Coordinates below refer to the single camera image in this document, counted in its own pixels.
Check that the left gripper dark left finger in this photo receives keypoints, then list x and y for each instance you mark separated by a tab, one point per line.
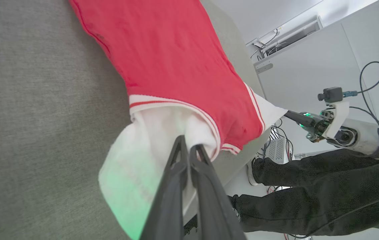
172	193

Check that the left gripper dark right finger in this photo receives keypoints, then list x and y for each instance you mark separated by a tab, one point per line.
209	200

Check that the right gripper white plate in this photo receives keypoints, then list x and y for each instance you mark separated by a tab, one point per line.
336	116

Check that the red and white sports shorts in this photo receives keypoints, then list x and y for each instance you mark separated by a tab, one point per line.
176	50

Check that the white vented device box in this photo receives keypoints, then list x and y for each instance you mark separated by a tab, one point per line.
276	150

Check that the person's white shoe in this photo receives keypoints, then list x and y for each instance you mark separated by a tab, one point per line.
250	173

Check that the person's black trousers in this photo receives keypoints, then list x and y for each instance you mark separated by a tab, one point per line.
309	173

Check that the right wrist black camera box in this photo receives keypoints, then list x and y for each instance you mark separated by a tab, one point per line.
332	95

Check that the teal right camera connector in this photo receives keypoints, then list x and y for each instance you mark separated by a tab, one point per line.
349	93

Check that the grey metal post with bracket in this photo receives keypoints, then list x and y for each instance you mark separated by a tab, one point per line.
263	68

